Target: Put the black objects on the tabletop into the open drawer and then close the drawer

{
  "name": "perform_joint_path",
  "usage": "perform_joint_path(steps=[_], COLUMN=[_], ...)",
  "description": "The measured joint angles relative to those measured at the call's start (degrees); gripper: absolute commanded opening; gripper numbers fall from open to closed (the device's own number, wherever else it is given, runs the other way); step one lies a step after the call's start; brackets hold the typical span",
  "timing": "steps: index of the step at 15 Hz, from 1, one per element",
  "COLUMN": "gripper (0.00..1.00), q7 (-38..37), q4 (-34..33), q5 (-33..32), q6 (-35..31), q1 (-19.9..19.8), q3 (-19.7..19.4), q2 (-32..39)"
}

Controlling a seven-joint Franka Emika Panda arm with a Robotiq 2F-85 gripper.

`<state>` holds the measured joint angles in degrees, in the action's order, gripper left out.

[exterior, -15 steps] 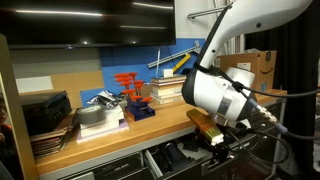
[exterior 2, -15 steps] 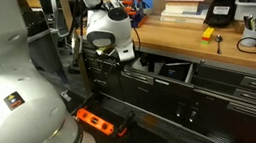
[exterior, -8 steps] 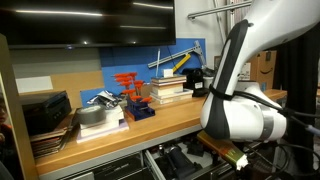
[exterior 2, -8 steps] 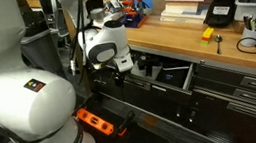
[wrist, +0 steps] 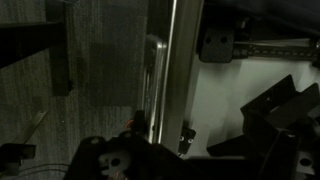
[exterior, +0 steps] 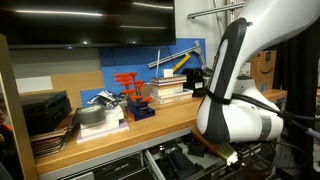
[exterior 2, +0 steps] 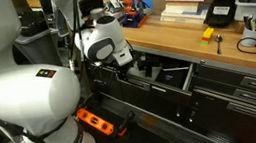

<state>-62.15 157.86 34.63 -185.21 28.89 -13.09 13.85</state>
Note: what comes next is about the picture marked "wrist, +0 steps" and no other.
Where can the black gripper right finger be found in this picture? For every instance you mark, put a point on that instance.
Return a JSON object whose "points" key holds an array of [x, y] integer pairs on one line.
{"points": [[283, 156]]}

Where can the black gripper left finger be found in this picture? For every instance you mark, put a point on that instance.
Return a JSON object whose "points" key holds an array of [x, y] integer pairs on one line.
{"points": [[140, 156]]}

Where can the black case with blue logo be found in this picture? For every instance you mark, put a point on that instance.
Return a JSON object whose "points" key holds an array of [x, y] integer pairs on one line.
{"points": [[230, 148]]}

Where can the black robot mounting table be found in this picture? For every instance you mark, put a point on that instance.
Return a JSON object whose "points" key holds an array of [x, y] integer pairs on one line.
{"points": [[56, 50]]}

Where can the black bracket with silver screws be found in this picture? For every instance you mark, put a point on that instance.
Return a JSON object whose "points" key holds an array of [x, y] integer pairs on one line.
{"points": [[186, 136]]}

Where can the perforated metal divider rail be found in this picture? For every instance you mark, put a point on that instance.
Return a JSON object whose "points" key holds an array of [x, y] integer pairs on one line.
{"points": [[273, 50]]}

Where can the black rail end bracket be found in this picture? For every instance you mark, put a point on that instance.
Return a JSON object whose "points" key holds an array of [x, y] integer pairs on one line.
{"points": [[216, 45]]}

